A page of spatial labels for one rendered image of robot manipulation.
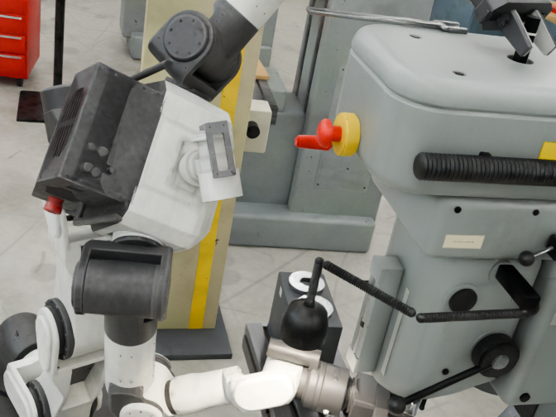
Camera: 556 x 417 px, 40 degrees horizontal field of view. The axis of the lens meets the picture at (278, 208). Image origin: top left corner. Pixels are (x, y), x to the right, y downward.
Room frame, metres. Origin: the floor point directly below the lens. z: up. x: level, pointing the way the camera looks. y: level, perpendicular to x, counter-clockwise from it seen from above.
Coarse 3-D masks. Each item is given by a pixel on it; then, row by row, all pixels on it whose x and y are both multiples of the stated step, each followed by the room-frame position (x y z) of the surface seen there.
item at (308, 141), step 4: (300, 136) 1.07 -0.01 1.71; (304, 136) 1.07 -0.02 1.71; (308, 136) 1.07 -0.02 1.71; (312, 136) 1.08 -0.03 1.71; (296, 140) 1.07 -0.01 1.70; (300, 140) 1.06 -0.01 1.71; (304, 140) 1.07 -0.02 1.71; (308, 140) 1.07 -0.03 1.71; (312, 140) 1.07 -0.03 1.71; (316, 140) 1.07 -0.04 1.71; (296, 144) 1.06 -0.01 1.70; (300, 144) 1.06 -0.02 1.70; (304, 144) 1.06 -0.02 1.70; (308, 144) 1.06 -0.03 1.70; (312, 144) 1.07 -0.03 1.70; (316, 144) 1.07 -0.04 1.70; (332, 144) 1.08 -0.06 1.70; (304, 148) 1.07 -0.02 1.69; (308, 148) 1.07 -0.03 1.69; (312, 148) 1.07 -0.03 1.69; (316, 148) 1.07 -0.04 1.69; (320, 148) 1.07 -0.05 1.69; (324, 148) 1.07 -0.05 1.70; (328, 148) 1.07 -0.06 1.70
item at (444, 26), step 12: (312, 12) 1.08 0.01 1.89; (324, 12) 1.08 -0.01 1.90; (336, 12) 1.09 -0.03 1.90; (348, 12) 1.10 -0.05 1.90; (360, 12) 1.12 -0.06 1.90; (396, 24) 1.12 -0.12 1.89; (408, 24) 1.12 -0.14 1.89; (420, 24) 1.13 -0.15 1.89; (432, 24) 1.13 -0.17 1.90; (444, 24) 1.15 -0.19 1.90; (456, 24) 1.17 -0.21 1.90
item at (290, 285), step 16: (288, 272) 1.63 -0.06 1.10; (304, 272) 1.62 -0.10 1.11; (288, 288) 1.56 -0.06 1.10; (304, 288) 1.56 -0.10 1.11; (320, 288) 1.57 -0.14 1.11; (272, 304) 1.62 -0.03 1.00; (288, 304) 1.49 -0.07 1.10; (272, 320) 1.59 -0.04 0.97; (336, 320) 1.47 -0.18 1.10; (272, 336) 1.56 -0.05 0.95; (336, 336) 1.44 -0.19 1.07
